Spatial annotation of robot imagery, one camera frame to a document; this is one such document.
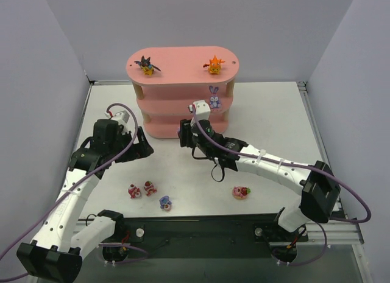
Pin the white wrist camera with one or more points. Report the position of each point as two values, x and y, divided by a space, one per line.
120 116
200 109

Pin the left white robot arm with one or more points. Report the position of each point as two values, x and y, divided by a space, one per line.
56 253

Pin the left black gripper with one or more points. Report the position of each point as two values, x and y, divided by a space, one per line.
134 146

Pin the orange spiky creature toy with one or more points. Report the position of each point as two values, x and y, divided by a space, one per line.
214 65

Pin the blue bunny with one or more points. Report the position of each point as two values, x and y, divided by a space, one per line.
214 101

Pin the pink three-tier shelf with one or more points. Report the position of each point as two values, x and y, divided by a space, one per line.
164 97

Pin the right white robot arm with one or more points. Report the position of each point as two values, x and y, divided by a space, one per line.
315 190

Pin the red white cake toy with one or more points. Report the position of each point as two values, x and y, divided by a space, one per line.
134 192

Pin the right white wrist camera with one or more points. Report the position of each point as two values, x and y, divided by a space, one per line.
200 109

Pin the pink bear strawberry donut toy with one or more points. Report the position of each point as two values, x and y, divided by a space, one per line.
241 192

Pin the strawberry cake bear toy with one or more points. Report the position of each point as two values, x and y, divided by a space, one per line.
149 188

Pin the black bat creature toy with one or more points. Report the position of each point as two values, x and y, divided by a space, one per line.
146 66

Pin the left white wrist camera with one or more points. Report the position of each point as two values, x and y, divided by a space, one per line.
120 116

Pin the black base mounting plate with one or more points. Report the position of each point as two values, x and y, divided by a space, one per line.
244 236

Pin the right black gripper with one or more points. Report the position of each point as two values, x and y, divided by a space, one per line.
186 134

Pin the small purple bunny toy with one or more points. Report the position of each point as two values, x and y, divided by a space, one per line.
165 203

